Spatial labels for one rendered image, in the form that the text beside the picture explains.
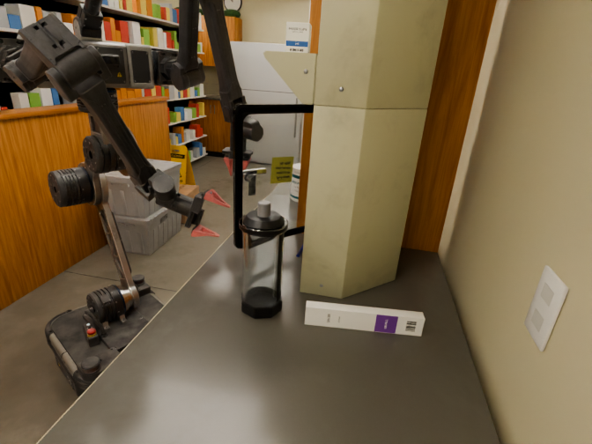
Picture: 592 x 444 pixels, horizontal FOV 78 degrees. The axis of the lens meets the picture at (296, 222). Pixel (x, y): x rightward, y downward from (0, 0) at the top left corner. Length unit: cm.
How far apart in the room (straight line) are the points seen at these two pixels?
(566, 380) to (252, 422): 47
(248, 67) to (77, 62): 516
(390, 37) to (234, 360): 71
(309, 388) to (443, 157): 79
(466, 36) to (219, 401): 107
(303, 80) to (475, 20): 56
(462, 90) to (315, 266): 65
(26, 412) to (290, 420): 165
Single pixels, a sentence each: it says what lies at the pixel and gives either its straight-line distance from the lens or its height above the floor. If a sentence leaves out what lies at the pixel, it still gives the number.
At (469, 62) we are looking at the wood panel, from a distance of 120.
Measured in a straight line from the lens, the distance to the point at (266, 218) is 79.
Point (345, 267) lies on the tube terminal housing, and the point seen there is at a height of 103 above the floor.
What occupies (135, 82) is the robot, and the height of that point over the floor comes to 140.
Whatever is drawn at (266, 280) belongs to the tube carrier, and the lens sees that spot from 83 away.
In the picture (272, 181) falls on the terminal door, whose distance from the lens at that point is 105.
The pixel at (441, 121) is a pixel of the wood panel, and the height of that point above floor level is 136.
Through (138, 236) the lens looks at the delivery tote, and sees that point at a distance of 318.
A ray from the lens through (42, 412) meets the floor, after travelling 216.
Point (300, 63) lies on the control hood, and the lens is 82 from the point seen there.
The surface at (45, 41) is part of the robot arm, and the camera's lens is 94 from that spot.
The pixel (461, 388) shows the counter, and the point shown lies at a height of 94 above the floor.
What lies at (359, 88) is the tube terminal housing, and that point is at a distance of 81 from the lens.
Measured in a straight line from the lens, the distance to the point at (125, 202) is 313.
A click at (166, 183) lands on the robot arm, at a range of 106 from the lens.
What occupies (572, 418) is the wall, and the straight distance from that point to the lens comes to 65.
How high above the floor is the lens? 148
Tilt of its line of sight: 23 degrees down
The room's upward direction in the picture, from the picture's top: 4 degrees clockwise
